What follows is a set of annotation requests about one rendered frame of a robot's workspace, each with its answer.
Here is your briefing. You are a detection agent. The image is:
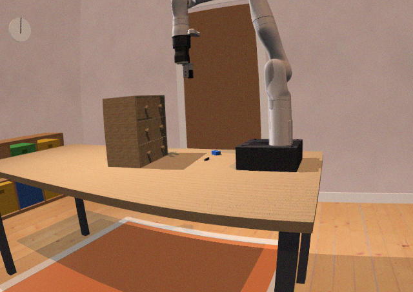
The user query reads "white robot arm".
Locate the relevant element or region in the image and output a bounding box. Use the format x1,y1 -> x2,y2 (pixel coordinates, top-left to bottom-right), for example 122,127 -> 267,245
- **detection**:
171,0 -> 293,146

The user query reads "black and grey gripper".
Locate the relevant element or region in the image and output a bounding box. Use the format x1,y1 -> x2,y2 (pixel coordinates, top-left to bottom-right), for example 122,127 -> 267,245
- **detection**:
172,24 -> 200,79

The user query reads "brown wooden drawer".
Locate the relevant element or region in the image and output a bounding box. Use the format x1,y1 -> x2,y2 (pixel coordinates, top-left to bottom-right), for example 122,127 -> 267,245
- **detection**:
139,141 -> 155,166
136,97 -> 152,120
154,136 -> 167,159
137,119 -> 153,143
152,97 -> 165,117
153,117 -> 166,138

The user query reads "brown wooden chest of drawers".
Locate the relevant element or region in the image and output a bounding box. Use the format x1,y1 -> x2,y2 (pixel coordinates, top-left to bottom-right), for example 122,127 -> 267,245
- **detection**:
103,95 -> 168,168

